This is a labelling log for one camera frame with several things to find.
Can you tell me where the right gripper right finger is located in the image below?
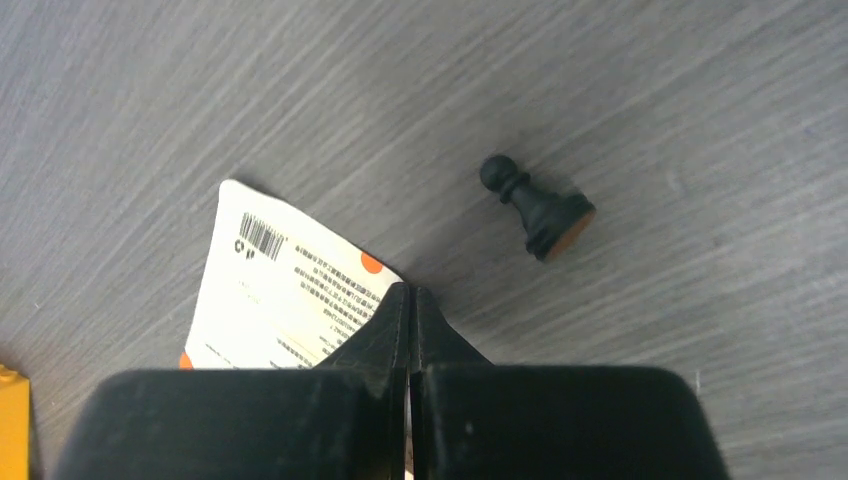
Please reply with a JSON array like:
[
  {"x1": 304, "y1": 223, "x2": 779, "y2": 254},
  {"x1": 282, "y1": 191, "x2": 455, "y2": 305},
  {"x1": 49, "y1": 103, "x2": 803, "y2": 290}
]
[{"x1": 410, "y1": 288, "x2": 729, "y2": 479}]

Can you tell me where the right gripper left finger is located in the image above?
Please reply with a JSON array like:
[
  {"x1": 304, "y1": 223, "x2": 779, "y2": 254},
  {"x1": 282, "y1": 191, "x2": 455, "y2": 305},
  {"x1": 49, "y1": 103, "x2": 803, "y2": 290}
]
[{"x1": 56, "y1": 283, "x2": 411, "y2": 479}]

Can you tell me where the black chess pawn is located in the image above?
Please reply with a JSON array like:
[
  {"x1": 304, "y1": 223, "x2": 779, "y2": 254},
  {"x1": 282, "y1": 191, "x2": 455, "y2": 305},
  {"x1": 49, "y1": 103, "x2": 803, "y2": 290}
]
[{"x1": 479, "y1": 155, "x2": 596, "y2": 262}]

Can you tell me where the yellow toy block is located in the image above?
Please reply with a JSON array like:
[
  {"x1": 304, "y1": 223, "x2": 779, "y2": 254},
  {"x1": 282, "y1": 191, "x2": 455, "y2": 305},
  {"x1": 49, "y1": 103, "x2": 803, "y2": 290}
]
[{"x1": 0, "y1": 365, "x2": 30, "y2": 480}]

